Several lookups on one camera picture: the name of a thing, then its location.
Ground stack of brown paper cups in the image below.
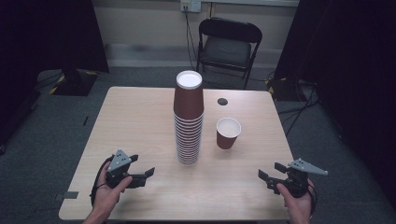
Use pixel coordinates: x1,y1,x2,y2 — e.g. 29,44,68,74
173,70,205,166

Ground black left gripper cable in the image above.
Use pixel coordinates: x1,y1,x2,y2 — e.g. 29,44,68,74
89,154,115,208

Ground black socket power cable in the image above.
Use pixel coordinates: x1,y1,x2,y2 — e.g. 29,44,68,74
183,6,199,71

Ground person's right hand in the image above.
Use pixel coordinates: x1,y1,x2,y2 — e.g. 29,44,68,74
276,178,316,223

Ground grey tape strip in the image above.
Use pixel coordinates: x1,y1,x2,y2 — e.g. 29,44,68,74
54,190,79,202

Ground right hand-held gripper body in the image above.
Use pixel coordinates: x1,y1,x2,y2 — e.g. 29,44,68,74
266,157,329,199

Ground person's left hand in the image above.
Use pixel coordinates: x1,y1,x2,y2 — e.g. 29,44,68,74
92,161,134,216

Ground black stand base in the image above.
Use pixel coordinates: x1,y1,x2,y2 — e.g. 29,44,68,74
266,77,308,103
49,68,99,97

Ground black floor cables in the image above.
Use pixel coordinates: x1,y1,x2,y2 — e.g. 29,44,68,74
276,78,321,138

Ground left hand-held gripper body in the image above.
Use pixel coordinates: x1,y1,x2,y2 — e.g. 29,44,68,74
105,148,135,189

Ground dark curtain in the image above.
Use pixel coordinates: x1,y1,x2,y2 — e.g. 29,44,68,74
0,0,110,147
273,0,396,206

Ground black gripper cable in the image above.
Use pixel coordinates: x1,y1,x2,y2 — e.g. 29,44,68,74
89,154,115,208
307,181,318,218

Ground single brown paper cup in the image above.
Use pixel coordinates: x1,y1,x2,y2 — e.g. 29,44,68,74
216,117,243,150

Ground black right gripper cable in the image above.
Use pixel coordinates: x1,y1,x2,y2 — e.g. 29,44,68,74
307,181,318,218

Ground black folding chair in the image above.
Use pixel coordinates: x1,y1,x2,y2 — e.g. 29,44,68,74
196,17,263,91

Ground white wall socket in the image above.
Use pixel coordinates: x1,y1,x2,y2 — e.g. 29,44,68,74
179,0,203,14

